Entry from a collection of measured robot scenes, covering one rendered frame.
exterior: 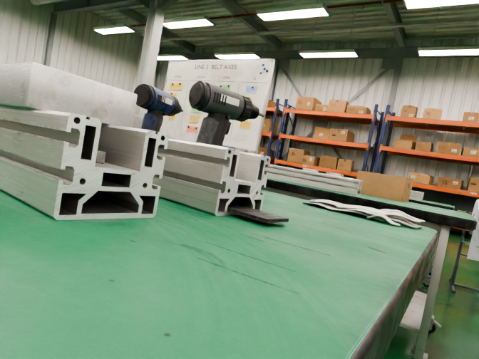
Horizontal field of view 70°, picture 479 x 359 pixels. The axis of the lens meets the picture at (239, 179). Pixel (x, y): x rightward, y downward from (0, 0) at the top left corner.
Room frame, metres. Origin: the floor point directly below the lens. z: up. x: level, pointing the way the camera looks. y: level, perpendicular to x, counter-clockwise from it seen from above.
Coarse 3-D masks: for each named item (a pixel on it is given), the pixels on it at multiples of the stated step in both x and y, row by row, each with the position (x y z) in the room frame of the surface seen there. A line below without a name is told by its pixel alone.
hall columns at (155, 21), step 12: (156, 0) 8.89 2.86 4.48; (156, 12) 8.68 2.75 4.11; (156, 24) 8.73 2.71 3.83; (144, 36) 8.82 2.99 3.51; (156, 36) 8.78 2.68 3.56; (144, 48) 8.84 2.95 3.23; (156, 48) 8.84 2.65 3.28; (144, 60) 8.89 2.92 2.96; (156, 60) 8.89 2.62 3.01; (144, 72) 8.90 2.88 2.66
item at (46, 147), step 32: (0, 128) 0.35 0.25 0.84; (32, 128) 0.33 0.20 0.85; (64, 128) 0.27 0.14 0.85; (96, 128) 0.28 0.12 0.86; (128, 128) 0.34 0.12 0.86; (0, 160) 0.34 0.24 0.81; (32, 160) 0.32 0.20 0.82; (64, 160) 0.27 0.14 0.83; (96, 160) 0.33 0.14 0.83; (128, 160) 0.33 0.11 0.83; (160, 160) 0.34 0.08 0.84; (32, 192) 0.29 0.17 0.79; (64, 192) 0.27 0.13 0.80; (96, 192) 0.37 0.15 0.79; (128, 192) 0.32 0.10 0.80
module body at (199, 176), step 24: (168, 144) 0.48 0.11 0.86; (192, 144) 0.45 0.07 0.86; (168, 168) 0.47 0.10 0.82; (192, 168) 0.45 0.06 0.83; (216, 168) 0.42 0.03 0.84; (240, 168) 0.49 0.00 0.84; (168, 192) 0.47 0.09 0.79; (192, 192) 0.44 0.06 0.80; (216, 192) 0.42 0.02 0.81; (240, 192) 0.47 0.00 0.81
